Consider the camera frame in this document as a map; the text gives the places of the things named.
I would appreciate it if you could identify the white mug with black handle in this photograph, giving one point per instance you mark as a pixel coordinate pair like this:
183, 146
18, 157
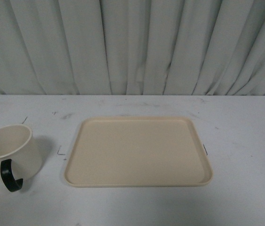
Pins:
20, 158

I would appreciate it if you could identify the beige rectangular plastic tray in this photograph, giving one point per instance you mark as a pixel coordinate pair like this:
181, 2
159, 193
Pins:
138, 152

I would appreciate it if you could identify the white pleated curtain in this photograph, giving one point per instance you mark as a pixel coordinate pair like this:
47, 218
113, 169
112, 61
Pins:
132, 47

